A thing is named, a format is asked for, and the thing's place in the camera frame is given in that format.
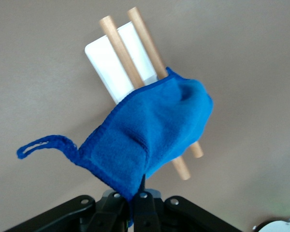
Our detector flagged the blue microfiber towel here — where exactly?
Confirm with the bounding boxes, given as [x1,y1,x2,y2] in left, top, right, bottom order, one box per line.
[16,67,214,219]

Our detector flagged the white rack with wooden rods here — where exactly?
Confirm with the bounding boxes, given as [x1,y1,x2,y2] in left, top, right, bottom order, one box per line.
[84,6,204,182]

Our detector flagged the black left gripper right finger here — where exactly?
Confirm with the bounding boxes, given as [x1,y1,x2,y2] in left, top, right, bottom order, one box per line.
[132,188,235,232]

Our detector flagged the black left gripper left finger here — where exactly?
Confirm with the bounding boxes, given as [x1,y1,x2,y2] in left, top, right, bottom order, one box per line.
[4,189,132,232]

